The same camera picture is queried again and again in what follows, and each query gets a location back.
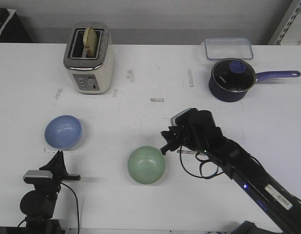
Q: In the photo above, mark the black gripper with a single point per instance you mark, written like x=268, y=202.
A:
x=186, y=135
x=53, y=177

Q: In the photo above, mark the green bowl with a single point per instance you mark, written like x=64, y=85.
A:
x=146, y=165

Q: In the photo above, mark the blue bowl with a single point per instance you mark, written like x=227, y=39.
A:
x=63, y=132

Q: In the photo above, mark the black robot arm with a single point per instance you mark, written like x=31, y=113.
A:
x=281, y=206
x=39, y=204

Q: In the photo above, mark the dark blue saucepan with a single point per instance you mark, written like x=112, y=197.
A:
x=228, y=96

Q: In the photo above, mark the glass pot lid blue knob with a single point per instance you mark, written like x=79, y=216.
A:
x=234, y=75

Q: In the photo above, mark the clear plastic food container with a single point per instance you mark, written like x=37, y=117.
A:
x=221, y=48

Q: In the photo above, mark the cream and chrome toaster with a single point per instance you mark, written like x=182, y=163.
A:
x=91, y=76

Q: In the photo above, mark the slice of toast bread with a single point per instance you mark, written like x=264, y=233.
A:
x=90, y=42

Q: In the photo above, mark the black box in corner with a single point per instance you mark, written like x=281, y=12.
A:
x=11, y=28

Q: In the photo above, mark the white metal shelf upright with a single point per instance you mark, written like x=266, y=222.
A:
x=284, y=25

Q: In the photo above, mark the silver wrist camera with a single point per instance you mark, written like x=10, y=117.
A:
x=181, y=116
x=37, y=176

